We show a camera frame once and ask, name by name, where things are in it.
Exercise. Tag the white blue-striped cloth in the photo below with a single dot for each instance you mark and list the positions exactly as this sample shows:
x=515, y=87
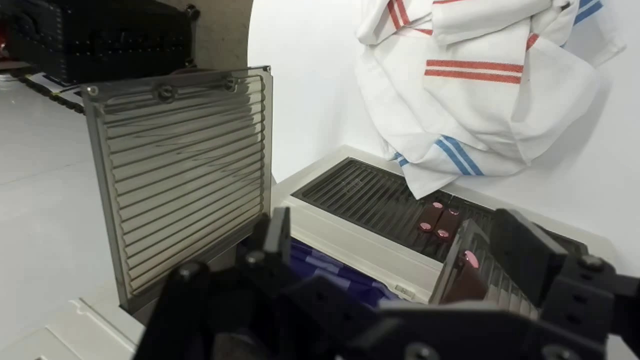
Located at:
x=460, y=156

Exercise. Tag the blue items inside shelf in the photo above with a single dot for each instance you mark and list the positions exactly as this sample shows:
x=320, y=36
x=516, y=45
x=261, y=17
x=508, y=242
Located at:
x=309, y=261

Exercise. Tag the white red-striped cloth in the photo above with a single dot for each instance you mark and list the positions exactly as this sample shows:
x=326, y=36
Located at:
x=481, y=73

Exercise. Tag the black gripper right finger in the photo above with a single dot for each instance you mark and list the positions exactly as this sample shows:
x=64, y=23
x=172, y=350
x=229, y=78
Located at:
x=547, y=273

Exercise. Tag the black crate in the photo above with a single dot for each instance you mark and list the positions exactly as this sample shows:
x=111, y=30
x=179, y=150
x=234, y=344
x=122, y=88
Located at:
x=97, y=41

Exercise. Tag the white stacked shelf cabinet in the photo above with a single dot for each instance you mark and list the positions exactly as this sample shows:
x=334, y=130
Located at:
x=349, y=206

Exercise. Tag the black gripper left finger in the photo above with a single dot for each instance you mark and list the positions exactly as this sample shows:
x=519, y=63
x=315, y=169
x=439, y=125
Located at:
x=270, y=238

